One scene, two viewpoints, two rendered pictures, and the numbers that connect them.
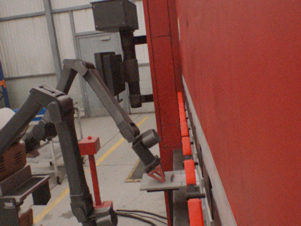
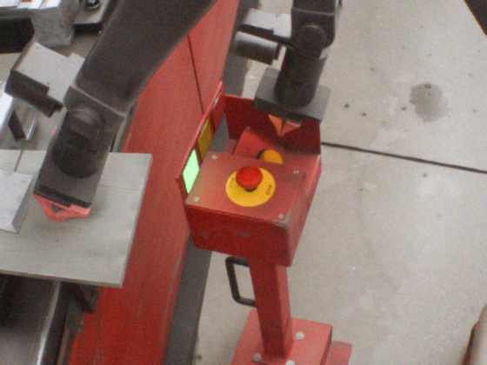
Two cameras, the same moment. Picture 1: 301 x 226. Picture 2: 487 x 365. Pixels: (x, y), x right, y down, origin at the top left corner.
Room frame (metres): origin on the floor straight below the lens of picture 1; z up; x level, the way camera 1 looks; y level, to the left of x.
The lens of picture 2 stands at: (1.91, 0.27, 1.68)
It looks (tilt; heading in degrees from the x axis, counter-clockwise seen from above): 52 degrees down; 189
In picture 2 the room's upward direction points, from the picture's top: 9 degrees counter-clockwise
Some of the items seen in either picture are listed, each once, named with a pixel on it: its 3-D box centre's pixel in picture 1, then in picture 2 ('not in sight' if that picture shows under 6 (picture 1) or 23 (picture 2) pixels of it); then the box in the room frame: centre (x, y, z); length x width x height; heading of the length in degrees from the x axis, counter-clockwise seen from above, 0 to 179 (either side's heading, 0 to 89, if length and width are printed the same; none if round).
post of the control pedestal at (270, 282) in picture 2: not in sight; (270, 289); (1.16, 0.17, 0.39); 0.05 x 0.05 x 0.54; 75
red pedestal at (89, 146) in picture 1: (94, 177); not in sight; (3.13, 0.60, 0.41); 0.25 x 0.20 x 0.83; 85
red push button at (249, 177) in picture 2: not in sight; (250, 181); (1.21, 0.17, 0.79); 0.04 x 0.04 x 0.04
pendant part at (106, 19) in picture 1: (122, 59); not in sight; (2.69, 0.15, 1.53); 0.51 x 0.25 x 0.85; 170
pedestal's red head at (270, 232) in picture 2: not in sight; (255, 173); (1.16, 0.17, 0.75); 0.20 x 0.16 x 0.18; 165
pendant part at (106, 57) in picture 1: (112, 74); not in sight; (2.65, 0.25, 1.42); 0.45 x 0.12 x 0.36; 170
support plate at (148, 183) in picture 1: (170, 179); (36, 210); (1.41, -0.07, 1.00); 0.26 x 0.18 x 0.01; 85
